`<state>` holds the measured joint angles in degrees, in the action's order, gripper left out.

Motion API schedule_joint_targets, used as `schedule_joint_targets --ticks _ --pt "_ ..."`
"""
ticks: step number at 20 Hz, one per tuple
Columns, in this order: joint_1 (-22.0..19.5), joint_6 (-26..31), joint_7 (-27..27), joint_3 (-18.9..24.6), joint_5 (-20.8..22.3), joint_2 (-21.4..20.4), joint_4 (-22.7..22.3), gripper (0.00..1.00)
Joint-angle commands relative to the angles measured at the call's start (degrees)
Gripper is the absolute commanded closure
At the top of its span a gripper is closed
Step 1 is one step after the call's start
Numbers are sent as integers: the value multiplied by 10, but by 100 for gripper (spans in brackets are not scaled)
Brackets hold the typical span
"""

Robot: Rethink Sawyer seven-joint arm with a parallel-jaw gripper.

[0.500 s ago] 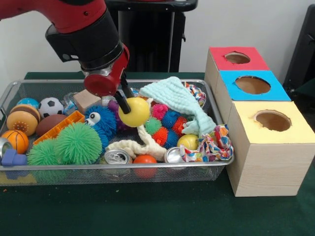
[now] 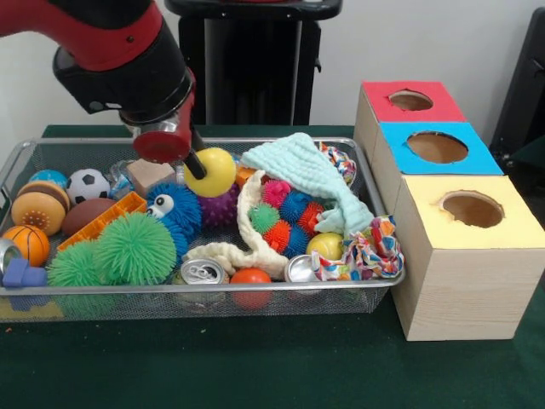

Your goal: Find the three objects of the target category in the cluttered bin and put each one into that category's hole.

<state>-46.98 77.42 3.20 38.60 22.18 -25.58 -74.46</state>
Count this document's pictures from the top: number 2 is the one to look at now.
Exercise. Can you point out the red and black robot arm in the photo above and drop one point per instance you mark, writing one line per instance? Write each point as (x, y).
(102, 51)

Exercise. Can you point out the large green spiky ball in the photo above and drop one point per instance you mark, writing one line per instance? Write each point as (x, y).
(134, 247)

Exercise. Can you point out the blue furry googly-eyed toy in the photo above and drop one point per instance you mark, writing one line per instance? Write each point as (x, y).
(174, 213)

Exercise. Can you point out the orange plastic toy piece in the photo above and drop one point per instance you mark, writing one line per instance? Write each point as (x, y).
(106, 217)

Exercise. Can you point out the black floor stand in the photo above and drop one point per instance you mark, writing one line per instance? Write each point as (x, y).
(524, 94)

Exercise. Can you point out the green cloth table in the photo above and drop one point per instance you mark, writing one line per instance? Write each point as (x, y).
(255, 366)

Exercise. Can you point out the small soccer ball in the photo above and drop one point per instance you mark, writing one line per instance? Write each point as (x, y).
(88, 185)

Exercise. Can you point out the wooden box with three holes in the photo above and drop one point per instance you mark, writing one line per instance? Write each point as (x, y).
(460, 290)

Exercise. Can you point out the colourful polka-dot cloth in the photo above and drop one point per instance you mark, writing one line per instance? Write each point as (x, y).
(368, 254)

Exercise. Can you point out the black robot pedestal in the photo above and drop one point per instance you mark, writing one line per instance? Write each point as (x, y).
(255, 68)

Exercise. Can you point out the green spiky googly-eyed toy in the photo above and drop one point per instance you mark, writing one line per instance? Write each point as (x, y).
(75, 266)

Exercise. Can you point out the toy burger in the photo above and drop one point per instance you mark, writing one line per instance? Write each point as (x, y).
(38, 207)

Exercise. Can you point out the brown toy football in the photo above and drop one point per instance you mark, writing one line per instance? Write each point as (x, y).
(85, 215)

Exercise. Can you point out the small orange basketball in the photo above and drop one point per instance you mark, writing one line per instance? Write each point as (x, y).
(27, 244)

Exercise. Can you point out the mint green cloth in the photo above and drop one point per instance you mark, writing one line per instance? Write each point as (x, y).
(302, 170)

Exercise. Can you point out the yellow ball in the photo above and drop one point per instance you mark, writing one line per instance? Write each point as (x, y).
(213, 173)

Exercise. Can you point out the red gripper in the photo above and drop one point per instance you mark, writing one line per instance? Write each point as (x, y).
(163, 145)

